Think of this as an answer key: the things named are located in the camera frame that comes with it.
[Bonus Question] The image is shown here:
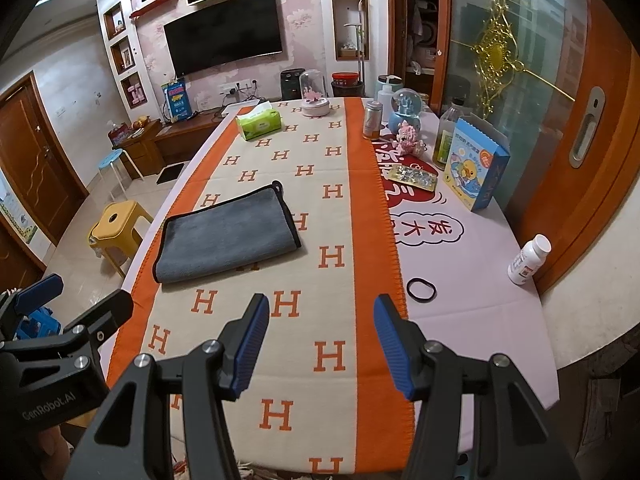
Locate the person's left hand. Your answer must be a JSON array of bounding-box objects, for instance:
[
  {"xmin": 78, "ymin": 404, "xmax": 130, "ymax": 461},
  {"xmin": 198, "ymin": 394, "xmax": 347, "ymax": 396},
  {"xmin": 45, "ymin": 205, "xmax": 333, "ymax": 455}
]
[{"xmin": 27, "ymin": 422, "xmax": 77, "ymax": 480}]

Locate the black hair tie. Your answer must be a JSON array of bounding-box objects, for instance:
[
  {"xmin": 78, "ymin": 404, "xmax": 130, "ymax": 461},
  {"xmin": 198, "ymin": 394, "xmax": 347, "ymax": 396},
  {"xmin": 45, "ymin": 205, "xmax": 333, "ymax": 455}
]
[{"xmin": 406, "ymin": 277, "xmax": 437, "ymax": 305}]

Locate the orange and cream printed blanket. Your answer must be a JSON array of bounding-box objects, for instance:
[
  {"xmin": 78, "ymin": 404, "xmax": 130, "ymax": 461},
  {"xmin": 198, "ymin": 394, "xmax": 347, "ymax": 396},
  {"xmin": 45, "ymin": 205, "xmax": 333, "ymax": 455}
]
[{"xmin": 105, "ymin": 97, "xmax": 417, "ymax": 476}]

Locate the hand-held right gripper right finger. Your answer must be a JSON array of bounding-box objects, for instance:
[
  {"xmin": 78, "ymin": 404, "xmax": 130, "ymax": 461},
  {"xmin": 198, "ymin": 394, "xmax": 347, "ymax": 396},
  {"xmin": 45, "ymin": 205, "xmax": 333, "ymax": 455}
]
[{"xmin": 374, "ymin": 293, "xmax": 582, "ymax": 480}]

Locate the white pill bottle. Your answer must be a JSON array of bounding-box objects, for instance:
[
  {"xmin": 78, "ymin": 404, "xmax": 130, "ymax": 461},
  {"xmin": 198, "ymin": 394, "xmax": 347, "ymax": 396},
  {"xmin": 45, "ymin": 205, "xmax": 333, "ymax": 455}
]
[{"xmin": 507, "ymin": 234, "xmax": 552, "ymax": 285}]

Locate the blue plastic stool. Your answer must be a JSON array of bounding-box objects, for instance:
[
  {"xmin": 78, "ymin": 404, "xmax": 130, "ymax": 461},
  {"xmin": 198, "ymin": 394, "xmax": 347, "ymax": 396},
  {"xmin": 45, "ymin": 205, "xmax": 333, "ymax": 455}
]
[{"xmin": 14, "ymin": 305, "xmax": 64, "ymax": 342}]

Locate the grey towel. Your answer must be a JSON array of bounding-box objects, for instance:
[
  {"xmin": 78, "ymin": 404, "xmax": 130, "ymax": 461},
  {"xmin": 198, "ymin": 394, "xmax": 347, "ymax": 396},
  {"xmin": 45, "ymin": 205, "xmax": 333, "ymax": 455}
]
[{"xmin": 152, "ymin": 180, "xmax": 303, "ymax": 285}]

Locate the blue snow globe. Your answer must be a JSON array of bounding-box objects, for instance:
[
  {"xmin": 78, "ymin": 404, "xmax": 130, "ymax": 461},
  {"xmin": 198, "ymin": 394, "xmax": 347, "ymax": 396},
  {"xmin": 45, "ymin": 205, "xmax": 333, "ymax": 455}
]
[{"xmin": 388, "ymin": 88, "xmax": 424, "ymax": 134}]

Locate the red lidded container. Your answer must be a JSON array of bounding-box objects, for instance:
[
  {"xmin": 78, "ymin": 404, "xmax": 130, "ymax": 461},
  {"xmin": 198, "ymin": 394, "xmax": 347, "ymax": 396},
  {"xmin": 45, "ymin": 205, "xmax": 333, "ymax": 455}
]
[{"xmin": 331, "ymin": 72, "xmax": 365, "ymax": 99}]

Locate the green tissue pack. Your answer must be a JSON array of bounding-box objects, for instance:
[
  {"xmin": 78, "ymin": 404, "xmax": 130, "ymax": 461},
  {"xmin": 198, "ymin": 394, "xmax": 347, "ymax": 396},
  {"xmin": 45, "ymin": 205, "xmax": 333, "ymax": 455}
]
[{"xmin": 236, "ymin": 110, "xmax": 284, "ymax": 142}]

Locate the round blue stool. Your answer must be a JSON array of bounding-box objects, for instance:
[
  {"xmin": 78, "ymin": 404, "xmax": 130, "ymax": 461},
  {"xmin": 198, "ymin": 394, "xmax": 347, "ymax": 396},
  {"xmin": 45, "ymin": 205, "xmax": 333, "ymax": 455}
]
[{"xmin": 96, "ymin": 148, "xmax": 145, "ymax": 201}]

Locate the glass oil bottle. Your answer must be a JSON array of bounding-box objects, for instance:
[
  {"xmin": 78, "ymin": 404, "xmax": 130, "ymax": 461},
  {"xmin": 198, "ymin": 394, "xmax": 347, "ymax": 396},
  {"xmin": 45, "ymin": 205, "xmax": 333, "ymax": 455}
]
[{"xmin": 432, "ymin": 97, "xmax": 466, "ymax": 171}]

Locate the pink toy figure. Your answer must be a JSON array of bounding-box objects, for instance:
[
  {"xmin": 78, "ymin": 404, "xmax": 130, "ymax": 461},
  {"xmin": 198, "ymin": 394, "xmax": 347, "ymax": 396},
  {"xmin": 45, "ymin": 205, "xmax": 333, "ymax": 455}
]
[{"xmin": 394, "ymin": 122, "xmax": 427, "ymax": 157}]

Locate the black floor mat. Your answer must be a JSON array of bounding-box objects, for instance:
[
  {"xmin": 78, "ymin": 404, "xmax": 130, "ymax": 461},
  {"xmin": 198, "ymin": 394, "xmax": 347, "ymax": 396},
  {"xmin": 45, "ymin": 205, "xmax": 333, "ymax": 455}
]
[{"xmin": 156, "ymin": 162, "xmax": 189, "ymax": 185}]

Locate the red tissue box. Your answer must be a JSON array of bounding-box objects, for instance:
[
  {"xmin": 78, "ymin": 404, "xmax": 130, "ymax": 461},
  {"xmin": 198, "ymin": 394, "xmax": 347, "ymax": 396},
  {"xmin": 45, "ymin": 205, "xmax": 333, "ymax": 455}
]
[{"xmin": 107, "ymin": 122, "xmax": 134, "ymax": 147}]

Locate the wooden door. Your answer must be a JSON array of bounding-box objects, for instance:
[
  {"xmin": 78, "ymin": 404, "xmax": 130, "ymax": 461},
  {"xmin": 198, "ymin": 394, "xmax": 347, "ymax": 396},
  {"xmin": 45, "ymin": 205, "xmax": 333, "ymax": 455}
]
[{"xmin": 0, "ymin": 71, "xmax": 90, "ymax": 247}]

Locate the metal sliding door handle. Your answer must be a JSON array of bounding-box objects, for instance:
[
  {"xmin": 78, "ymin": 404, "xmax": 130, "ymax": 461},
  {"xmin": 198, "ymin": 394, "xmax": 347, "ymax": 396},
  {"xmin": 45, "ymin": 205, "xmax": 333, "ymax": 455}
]
[{"xmin": 569, "ymin": 86, "xmax": 606, "ymax": 169}]

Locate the red wall shelf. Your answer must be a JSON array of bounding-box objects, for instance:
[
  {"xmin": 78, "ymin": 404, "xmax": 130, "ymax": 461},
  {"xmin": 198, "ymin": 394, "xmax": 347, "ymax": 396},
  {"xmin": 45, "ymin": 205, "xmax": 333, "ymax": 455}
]
[{"xmin": 130, "ymin": 0, "xmax": 180, "ymax": 20}]

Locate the black heater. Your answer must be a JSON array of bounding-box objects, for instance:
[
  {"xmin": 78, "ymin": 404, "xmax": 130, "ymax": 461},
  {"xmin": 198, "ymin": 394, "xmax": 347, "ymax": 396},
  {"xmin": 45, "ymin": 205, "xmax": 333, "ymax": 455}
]
[{"xmin": 280, "ymin": 67, "xmax": 307, "ymax": 102}]

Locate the blue printed bag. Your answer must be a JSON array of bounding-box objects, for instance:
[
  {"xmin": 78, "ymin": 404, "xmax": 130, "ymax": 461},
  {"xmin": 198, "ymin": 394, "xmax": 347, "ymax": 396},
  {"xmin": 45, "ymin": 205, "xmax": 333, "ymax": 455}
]
[{"xmin": 161, "ymin": 78, "xmax": 194, "ymax": 124}]

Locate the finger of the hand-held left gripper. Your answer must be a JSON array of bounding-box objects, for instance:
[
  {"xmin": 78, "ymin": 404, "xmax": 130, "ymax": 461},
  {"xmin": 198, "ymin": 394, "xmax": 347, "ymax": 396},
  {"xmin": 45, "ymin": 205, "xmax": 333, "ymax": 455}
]
[
  {"xmin": 0, "ymin": 275, "xmax": 66, "ymax": 333},
  {"xmin": 56, "ymin": 288, "xmax": 134, "ymax": 361}
]

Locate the metal drink can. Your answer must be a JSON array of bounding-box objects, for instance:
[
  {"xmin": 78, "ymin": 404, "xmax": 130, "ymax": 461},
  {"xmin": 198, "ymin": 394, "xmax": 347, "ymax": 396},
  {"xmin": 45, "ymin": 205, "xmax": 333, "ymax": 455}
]
[{"xmin": 362, "ymin": 101, "xmax": 384, "ymax": 140}]

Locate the black flat television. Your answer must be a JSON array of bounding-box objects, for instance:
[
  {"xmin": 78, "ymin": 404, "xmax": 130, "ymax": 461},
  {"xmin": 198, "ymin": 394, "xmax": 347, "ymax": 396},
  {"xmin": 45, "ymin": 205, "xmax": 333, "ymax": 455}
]
[{"xmin": 163, "ymin": 0, "xmax": 285, "ymax": 76}]

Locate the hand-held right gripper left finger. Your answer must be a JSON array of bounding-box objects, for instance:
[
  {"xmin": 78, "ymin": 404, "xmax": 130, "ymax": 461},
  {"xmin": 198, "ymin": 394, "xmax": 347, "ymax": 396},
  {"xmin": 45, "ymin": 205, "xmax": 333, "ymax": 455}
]
[{"xmin": 70, "ymin": 293, "xmax": 271, "ymax": 480}]

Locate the wooden television cabinet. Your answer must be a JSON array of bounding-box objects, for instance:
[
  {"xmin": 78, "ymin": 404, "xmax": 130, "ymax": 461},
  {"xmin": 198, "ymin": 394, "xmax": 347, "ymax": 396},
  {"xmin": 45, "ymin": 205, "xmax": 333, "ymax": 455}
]
[{"xmin": 120, "ymin": 105, "xmax": 237, "ymax": 179}]

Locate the white printed tablecloth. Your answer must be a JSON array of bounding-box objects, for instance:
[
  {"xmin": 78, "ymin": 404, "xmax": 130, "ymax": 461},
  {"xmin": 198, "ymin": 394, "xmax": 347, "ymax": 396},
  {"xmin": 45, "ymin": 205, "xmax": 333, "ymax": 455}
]
[{"xmin": 372, "ymin": 105, "xmax": 560, "ymax": 457}]

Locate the yellow plastic stool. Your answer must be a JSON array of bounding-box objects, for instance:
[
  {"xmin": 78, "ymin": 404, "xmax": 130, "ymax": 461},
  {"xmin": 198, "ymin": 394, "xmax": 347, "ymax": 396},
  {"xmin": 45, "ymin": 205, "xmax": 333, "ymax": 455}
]
[{"xmin": 88, "ymin": 200, "xmax": 155, "ymax": 279}]

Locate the wall poster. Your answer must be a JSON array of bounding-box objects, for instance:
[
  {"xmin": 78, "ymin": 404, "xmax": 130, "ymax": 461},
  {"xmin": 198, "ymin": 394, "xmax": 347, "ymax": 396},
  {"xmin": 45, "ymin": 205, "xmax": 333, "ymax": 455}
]
[{"xmin": 0, "ymin": 170, "xmax": 40, "ymax": 246}]

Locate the gold door ornament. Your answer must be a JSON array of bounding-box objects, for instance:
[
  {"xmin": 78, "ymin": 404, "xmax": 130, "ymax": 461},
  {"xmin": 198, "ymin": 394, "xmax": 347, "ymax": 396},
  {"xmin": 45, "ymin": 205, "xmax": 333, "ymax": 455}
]
[{"xmin": 450, "ymin": 0, "xmax": 577, "ymax": 126}]

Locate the blue duck print box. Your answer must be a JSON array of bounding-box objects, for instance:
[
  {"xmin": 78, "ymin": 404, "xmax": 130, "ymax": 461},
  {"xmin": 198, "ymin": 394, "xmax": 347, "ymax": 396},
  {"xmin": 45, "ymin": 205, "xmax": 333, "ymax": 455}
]
[{"xmin": 442, "ymin": 115, "xmax": 512, "ymax": 212}]

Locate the foil blister pack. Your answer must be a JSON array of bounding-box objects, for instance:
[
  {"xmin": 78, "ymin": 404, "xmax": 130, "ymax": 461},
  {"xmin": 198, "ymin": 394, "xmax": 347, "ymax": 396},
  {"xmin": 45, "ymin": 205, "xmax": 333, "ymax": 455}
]
[{"xmin": 390, "ymin": 162, "xmax": 440, "ymax": 192}]

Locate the glass dome ornament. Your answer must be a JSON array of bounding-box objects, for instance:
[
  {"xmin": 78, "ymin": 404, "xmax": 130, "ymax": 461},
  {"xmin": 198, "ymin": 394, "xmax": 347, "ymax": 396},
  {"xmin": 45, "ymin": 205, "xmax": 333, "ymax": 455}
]
[{"xmin": 299, "ymin": 70, "xmax": 331, "ymax": 119}]

